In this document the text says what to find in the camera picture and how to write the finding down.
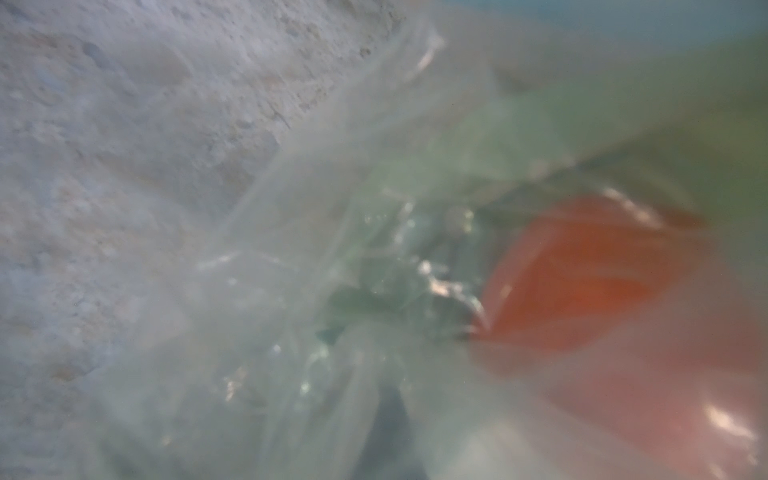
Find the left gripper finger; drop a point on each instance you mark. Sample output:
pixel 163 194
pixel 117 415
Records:
pixel 389 452

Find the green printed zip-top bag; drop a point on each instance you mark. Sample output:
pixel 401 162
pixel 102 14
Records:
pixel 359 258

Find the orange in bag upper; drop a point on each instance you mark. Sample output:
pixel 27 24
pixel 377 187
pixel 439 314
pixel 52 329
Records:
pixel 581 265

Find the orange in bag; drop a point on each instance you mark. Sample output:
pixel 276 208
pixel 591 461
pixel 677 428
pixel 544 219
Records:
pixel 581 265
pixel 682 412

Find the orange in bag lower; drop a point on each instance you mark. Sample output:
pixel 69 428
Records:
pixel 682 412

